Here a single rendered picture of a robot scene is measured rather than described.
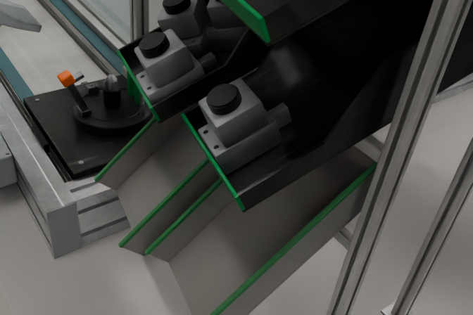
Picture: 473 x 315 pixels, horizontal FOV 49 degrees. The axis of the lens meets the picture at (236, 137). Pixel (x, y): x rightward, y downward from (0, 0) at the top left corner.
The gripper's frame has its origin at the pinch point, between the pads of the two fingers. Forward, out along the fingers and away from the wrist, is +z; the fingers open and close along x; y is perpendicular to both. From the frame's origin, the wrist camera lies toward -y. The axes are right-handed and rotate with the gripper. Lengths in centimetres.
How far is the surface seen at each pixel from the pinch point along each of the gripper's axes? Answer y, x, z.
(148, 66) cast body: 0.9, 5.7, 11.3
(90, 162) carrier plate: 27.6, -15.5, 20.8
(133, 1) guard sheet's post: 10, -48, 31
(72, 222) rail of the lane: 33.9, -8.2, 18.5
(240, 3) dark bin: -10.6, 18.5, 8.7
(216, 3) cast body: -6.5, 1.9, 17.4
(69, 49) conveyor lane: 30, -64, 28
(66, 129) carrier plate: 28.4, -25.1, 19.2
